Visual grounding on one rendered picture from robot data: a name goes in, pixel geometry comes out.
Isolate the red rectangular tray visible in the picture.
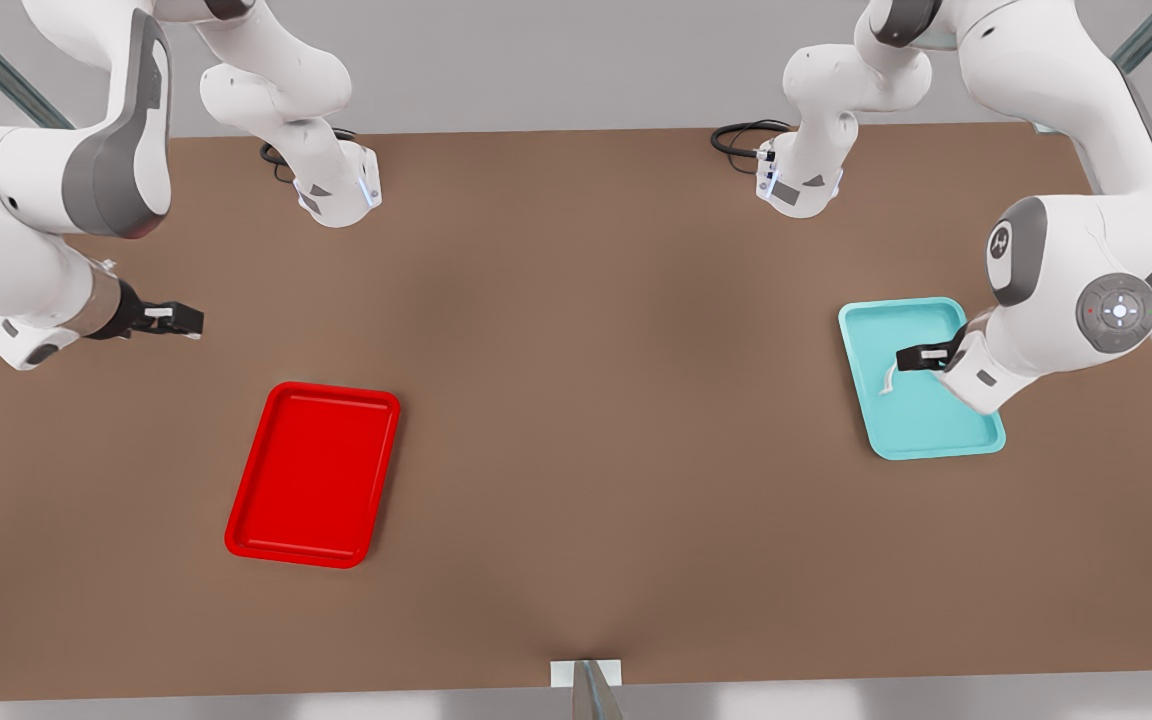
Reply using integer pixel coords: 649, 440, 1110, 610
224, 381, 402, 570

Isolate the black cable loop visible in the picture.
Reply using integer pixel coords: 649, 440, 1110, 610
259, 128, 358, 185
710, 120, 794, 177

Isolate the cyan rectangular tray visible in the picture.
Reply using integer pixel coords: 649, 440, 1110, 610
838, 297, 1007, 462

